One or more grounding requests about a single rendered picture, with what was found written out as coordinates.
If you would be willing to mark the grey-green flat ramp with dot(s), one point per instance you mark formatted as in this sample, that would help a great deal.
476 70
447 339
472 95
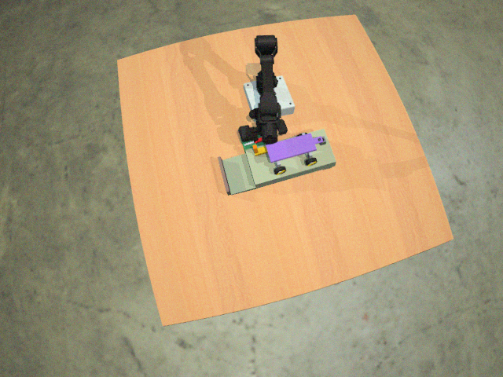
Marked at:
247 172

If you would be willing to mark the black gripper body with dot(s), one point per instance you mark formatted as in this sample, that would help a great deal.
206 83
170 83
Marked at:
246 134

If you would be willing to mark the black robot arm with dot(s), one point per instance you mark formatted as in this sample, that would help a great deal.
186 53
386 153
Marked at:
265 46

